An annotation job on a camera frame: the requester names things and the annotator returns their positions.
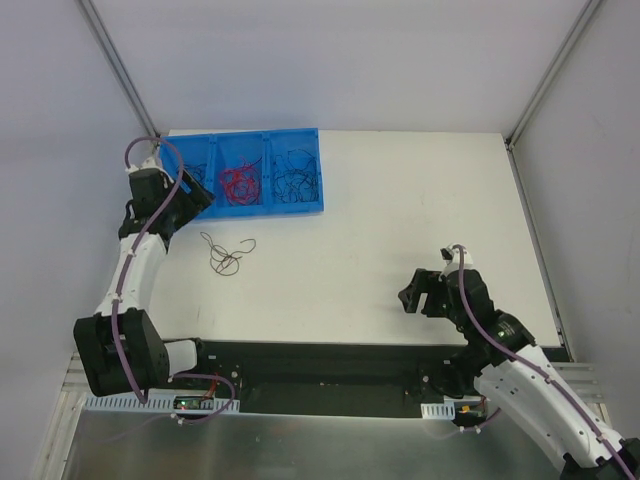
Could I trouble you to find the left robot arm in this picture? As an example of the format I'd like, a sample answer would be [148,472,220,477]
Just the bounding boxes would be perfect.
[73,167,214,400]

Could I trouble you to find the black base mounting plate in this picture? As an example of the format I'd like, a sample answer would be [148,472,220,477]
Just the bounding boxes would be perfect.
[176,341,477,418]

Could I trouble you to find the white cable duct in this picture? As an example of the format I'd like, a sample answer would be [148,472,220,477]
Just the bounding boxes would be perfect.
[420,401,456,421]
[85,393,240,416]

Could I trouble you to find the right white cable duct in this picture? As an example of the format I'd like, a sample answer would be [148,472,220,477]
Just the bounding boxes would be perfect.
[420,401,456,421]

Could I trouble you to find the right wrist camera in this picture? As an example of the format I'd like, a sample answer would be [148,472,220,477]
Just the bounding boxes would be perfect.
[440,244,474,278]

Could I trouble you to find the left aluminium frame post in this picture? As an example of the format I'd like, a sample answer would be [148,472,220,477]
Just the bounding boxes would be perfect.
[74,0,160,137]

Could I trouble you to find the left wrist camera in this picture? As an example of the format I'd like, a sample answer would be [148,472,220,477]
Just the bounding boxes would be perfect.
[125,156,164,175]

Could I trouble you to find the blue plastic divided bin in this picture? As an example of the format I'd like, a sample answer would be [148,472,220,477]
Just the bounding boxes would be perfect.
[159,128,324,220]

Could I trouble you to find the right aluminium frame post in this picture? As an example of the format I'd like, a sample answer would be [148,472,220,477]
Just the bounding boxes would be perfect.
[505,0,607,151]

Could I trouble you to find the brown thin wire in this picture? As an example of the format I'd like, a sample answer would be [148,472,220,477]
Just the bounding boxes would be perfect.
[199,231,257,276]

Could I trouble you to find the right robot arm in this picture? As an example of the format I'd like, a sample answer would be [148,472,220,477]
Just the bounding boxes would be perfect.
[398,269,639,479]

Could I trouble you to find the left white cable duct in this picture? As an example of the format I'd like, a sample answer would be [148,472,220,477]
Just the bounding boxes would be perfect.
[85,393,240,416]

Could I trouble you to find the aluminium frame post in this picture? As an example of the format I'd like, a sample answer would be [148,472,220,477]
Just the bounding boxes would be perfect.
[74,0,160,137]
[505,0,607,151]

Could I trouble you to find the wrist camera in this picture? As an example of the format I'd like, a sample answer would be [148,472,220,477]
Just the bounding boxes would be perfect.
[440,244,474,278]
[125,156,164,175]

